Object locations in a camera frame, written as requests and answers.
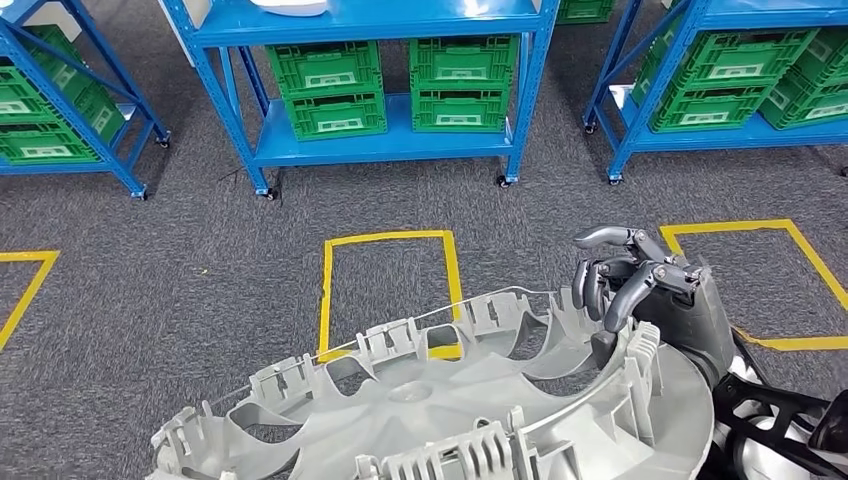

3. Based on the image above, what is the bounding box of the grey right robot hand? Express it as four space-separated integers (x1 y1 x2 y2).
570 225 737 389

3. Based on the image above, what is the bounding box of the grey plastic wheel hubcap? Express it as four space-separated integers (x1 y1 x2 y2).
145 286 717 480

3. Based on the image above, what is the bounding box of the blue metal shelf rack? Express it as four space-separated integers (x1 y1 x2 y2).
0 0 172 200
582 0 848 185
158 0 561 200

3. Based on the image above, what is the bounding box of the yellow floor tape square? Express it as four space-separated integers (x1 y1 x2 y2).
316 229 465 362
659 219 848 352
0 250 61 352

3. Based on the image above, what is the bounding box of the white plastic mirror cover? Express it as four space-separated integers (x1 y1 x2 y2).
250 0 329 18

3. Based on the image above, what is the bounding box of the white table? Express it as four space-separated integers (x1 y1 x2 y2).
26 0 213 68

